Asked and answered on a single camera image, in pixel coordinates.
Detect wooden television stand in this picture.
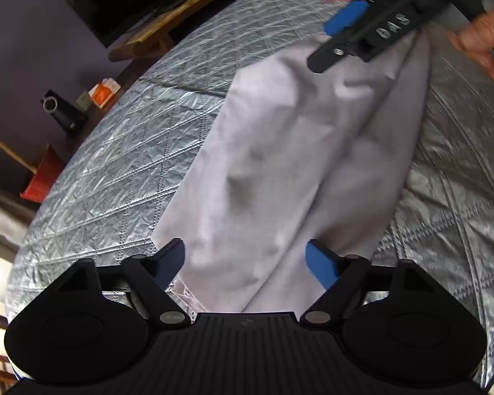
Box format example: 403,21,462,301
107,0,334,63

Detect person's right hand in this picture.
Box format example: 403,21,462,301
449,0,494,84

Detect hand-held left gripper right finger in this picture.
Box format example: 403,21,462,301
300,239,435,329

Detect silver quilted blanket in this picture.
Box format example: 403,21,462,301
6,0,494,391

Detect orange box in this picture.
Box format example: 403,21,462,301
90,79,121,110

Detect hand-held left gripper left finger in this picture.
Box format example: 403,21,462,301
60,238,188,330

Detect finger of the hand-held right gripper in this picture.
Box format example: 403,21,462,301
323,0,370,36
307,33,357,73

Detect light grey pants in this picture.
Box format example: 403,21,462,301
152,20,433,313

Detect black cylindrical appliance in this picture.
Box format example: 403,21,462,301
41,89,89,136

